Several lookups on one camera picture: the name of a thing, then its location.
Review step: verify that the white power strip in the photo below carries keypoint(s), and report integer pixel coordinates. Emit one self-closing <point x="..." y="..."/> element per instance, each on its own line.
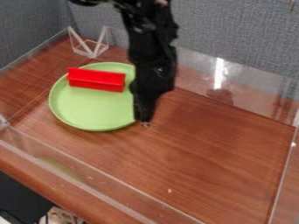
<point x="60" y="216"/>

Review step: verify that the clear acrylic corner bracket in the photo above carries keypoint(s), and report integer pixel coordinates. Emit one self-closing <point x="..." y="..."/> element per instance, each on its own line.
<point x="86" y="47"/>

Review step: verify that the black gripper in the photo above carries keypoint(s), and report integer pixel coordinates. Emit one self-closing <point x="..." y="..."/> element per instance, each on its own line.
<point x="152" y="30"/>

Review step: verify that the red rectangular block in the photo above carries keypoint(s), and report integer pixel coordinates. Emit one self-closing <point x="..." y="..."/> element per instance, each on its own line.
<point x="94" y="79"/>

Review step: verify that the green round plate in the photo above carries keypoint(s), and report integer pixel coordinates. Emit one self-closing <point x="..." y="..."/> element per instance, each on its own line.
<point x="90" y="109"/>

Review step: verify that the clear acrylic enclosure walls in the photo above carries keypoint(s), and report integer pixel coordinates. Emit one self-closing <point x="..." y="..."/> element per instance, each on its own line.
<point x="214" y="161"/>

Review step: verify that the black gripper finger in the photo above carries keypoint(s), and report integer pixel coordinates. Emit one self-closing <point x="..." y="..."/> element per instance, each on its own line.
<point x="145" y="96"/>

